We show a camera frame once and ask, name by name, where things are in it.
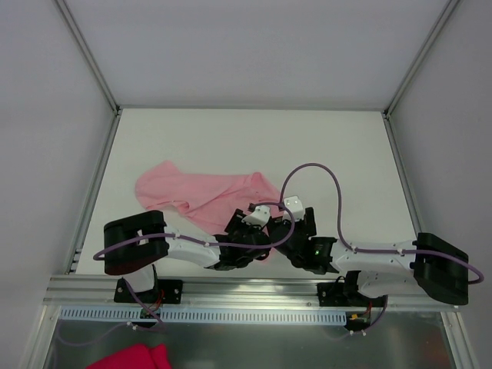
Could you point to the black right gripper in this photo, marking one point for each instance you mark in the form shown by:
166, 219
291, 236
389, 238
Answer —
307, 222

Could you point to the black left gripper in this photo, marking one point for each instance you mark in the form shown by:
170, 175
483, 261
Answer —
238, 221

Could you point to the pink t-shirt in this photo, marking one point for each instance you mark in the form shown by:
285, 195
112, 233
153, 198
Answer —
207, 201

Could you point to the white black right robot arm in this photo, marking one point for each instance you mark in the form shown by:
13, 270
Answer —
427, 265

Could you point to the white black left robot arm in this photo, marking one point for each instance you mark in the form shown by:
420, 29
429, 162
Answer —
134, 244

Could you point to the red t-shirt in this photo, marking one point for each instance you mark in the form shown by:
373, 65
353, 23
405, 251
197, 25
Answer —
138, 356

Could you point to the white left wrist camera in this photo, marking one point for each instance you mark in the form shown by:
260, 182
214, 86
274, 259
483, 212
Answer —
260, 216

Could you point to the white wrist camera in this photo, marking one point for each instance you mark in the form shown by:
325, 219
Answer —
292, 208
260, 216

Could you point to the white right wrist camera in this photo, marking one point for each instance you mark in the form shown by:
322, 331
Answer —
292, 208

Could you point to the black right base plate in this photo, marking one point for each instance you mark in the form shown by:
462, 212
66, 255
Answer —
341, 295

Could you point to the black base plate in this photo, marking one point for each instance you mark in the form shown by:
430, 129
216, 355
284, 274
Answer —
341, 295
166, 291

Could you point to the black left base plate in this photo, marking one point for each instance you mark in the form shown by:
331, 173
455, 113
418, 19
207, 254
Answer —
166, 291

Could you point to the slotted white cable duct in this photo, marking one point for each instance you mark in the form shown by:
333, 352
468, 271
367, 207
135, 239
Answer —
204, 315

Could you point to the right aluminium frame post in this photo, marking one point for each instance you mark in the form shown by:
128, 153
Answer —
430, 41

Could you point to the aluminium frame post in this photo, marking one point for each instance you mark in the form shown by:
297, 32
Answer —
74, 30
430, 41

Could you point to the aluminium mounting rail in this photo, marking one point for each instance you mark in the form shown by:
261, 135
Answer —
291, 294

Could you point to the left aluminium frame post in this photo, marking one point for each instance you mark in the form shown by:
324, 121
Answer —
74, 30

